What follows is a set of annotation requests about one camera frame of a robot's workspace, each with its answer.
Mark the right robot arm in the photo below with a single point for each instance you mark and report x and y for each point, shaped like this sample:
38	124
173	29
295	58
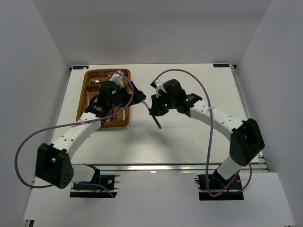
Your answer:
244	136

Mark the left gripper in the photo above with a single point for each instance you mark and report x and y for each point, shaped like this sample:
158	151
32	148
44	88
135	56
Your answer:
137	97

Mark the wicker cutlery tray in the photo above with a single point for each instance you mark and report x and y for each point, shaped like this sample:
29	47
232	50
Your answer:
89	90

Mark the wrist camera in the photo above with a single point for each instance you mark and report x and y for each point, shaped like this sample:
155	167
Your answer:
158	85
117	77

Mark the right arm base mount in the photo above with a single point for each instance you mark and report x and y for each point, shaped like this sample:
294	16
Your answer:
215	187

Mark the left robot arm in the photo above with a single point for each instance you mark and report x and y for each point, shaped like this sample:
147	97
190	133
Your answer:
53	163

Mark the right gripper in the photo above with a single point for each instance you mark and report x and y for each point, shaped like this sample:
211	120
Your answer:
156	109

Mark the blue label right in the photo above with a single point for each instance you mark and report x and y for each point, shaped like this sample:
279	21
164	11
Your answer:
220	65

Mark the blue label left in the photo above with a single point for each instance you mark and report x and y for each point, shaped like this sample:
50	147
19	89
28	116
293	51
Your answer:
80	67

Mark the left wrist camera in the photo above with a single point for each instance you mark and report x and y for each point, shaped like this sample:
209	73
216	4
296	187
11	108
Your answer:
117	77

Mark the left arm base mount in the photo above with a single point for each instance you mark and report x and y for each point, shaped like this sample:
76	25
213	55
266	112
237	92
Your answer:
97	182

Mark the dark handled spoon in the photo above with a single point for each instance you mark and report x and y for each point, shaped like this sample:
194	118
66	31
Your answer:
154	118

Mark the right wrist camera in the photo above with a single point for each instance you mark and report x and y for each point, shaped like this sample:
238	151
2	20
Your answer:
158	85

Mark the blue label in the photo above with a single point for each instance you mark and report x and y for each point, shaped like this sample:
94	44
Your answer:
220	65
80	67

